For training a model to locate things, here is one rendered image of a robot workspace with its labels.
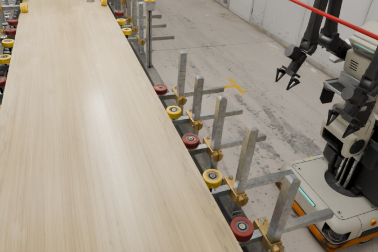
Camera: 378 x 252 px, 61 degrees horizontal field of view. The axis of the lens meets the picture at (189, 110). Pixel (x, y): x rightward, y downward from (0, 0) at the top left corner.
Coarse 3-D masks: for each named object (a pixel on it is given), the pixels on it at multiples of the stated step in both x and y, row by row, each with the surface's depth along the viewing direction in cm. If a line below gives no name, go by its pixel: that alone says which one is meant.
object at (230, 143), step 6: (234, 138) 160; (240, 138) 160; (258, 138) 162; (264, 138) 164; (204, 144) 154; (222, 144) 155; (228, 144) 157; (234, 144) 158; (240, 144) 160; (192, 150) 150; (198, 150) 152; (204, 150) 153
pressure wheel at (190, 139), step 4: (184, 136) 149; (188, 136) 149; (192, 136) 149; (196, 136) 149; (184, 140) 146; (188, 140) 147; (192, 140) 147; (196, 140) 147; (184, 144) 146; (188, 144) 145; (192, 144) 145; (196, 144) 146; (188, 148) 146; (192, 148) 146
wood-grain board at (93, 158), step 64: (64, 0) 325; (64, 64) 204; (128, 64) 210; (0, 128) 145; (64, 128) 149; (128, 128) 152; (0, 192) 115; (64, 192) 117; (128, 192) 119; (192, 192) 121
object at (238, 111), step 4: (236, 108) 184; (240, 108) 184; (204, 112) 177; (208, 112) 178; (212, 112) 178; (228, 112) 180; (232, 112) 181; (236, 112) 182; (240, 112) 183; (184, 116) 173; (200, 116) 174; (204, 116) 175; (208, 116) 176; (212, 116) 177; (172, 120) 169; (176, 120) 169; (180, 120) 171; (184, 120) 172; (188, 120) 173; (176, 124) 171
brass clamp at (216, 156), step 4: (204, 140) 156; (208, 140) 156; (208, 144) 153; (208, 148) 152; (208, 152) 153; (212, 152) 149; (216, 152) 148; (220, 152) 149; (212, 156) 149; (216, 156) 148; (220, 156) 149; (216, 160) 149
